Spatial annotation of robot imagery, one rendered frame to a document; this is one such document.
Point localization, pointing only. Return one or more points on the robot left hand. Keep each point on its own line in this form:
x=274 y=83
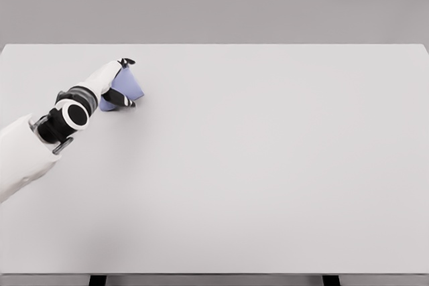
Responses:
x=108 y=72

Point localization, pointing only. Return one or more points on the lavender blue cup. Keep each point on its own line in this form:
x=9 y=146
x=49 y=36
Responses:
x=129 y=83

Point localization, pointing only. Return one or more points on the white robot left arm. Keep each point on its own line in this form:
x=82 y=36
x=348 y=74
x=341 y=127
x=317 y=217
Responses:
x=23 y=145

